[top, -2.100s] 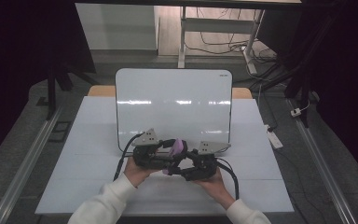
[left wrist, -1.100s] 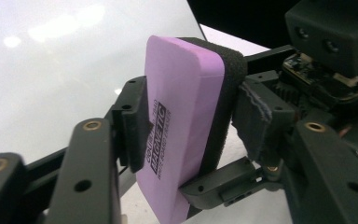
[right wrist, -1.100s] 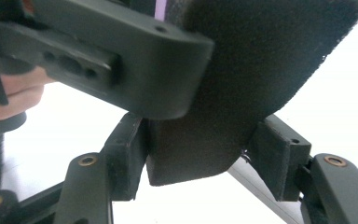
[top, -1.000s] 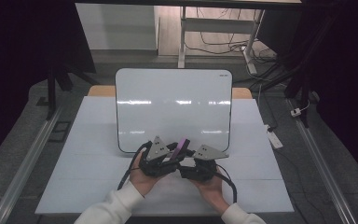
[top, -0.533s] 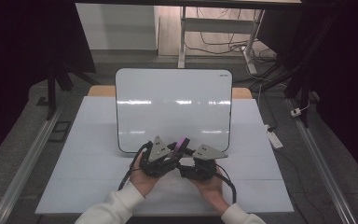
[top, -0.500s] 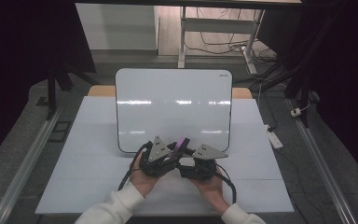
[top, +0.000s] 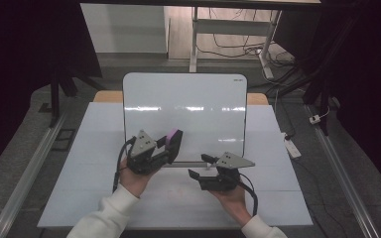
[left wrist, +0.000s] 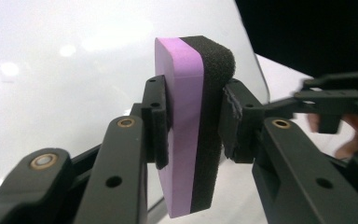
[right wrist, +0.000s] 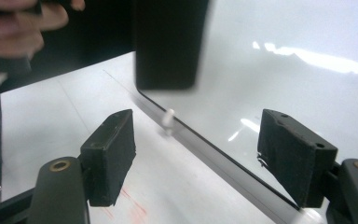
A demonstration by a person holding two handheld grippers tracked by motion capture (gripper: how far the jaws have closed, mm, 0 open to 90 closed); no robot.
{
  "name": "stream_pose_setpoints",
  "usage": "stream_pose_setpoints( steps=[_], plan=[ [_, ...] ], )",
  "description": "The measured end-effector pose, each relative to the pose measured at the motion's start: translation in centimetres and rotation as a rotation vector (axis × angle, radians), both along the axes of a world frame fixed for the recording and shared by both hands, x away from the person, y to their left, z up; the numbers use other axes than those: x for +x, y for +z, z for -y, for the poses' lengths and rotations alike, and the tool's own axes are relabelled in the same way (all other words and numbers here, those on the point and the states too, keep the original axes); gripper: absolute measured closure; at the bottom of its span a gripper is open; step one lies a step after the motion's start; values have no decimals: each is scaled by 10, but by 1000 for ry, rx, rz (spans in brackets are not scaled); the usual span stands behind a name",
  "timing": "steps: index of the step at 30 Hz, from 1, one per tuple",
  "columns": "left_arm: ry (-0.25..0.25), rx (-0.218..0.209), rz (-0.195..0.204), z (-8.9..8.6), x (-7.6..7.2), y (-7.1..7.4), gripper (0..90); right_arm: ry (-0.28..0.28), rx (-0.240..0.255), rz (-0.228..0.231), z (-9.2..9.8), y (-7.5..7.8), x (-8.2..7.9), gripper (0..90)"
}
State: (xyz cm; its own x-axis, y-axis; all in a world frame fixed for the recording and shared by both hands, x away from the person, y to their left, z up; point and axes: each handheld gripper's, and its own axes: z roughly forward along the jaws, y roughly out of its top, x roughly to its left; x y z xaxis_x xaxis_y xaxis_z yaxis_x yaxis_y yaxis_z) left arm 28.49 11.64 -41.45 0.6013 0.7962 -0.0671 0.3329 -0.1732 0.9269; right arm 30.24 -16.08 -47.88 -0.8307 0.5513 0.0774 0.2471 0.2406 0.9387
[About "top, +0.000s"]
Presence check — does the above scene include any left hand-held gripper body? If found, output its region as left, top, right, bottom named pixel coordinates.
left=125, top=129, right=171, bottom=176

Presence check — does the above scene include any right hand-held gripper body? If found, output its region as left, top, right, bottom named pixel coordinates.
left=197, top=151, right=257, bottom=192

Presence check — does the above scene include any black and pink eraser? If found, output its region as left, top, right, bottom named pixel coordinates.
left=165, top=128, right=185, bottom=165

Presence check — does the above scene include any white whiteboard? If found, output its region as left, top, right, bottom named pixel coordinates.
left=122, top=71, right=249, bottom=169

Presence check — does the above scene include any person's left hand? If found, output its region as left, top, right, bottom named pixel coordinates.
left=118, top=158, right=163, bottom=199

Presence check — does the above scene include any white table cover sheet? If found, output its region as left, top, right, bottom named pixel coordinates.
left=37, top=101, right=314, bottom=231

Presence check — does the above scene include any white power strip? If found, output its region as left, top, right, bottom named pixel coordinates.
left=281, top=132, right=303, bottom=160

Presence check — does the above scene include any black metal stand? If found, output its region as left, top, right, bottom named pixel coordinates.
left=39, top=63, right=104, bottom=129

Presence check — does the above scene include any white cabinet panel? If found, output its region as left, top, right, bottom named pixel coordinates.
left=79, top=3, right=169, bottom=55

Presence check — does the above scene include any dark curtain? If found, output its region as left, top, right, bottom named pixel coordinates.
left=0, top=0, right=103, bottom=181
left=274, top=0, right=381, bottom=191

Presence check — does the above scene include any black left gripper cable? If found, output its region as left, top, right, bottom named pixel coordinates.
left=111, top=136, right=137, bottom=194

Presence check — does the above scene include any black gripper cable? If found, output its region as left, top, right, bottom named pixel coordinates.
left=237, top=173, right=259, bottom=218
left=111, top=136, right=137, bottom=194

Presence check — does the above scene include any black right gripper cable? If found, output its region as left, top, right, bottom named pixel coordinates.
left=237, top=173, right=259, bottom=218

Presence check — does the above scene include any black floor frame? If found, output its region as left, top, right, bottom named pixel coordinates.
left=51, top=128, right=77, bottom=153

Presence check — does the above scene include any tangle of black floor cables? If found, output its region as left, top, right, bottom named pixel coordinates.
left=196, top=7, right=296, bottom=68

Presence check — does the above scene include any aluminium floor rail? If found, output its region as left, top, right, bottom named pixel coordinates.
left=0, top=107, right=72, bottom=238
left=305, top=104, right=381, bottom=238

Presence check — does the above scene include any white desk frame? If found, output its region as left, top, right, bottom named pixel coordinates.
left=189, top=6, right=283, bottom=80

